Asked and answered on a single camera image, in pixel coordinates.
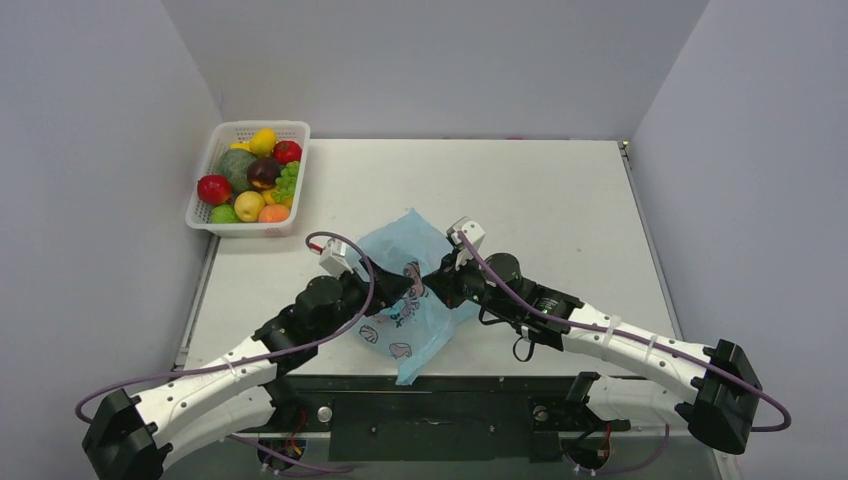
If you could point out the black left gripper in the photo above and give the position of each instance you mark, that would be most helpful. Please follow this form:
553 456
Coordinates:
391 288

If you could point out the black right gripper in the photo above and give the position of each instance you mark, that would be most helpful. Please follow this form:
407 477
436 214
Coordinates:
448 278

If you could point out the light blue printed plastic bag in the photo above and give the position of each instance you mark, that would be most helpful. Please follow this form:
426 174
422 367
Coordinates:
414 329

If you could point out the dark purple fake fruit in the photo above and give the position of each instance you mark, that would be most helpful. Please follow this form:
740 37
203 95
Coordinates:
263 173

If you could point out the bright yellow fake lemon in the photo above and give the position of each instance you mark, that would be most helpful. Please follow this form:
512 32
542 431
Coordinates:
262 142

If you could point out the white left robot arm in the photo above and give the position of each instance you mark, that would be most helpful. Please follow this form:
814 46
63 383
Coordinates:
138 436

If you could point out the orange fake peach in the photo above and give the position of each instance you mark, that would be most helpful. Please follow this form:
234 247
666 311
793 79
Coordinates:
275 213

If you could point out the green fake grapes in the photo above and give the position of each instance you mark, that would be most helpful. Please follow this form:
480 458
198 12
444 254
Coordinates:
286 183

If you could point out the green fake lime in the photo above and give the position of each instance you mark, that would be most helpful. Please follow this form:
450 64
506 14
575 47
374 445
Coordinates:
223 214

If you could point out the red fake tomato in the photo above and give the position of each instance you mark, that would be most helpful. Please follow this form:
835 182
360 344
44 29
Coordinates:
286 152

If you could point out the red fake apple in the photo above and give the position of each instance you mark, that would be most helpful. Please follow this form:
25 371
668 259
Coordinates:
214 189

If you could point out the green fake melon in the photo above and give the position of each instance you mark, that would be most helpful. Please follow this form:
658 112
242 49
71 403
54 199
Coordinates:
233 164

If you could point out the white plastic basket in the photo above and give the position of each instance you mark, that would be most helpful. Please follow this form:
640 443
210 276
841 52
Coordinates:
197 212

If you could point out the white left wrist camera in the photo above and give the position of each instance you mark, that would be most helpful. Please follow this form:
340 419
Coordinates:
332 258

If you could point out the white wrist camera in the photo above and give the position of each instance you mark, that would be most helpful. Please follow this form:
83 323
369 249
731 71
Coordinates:
332 258
465 237

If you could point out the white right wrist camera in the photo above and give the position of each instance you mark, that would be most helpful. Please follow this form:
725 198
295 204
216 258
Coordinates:
465 237

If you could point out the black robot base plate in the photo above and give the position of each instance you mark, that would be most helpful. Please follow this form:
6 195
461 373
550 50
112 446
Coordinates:
439 418

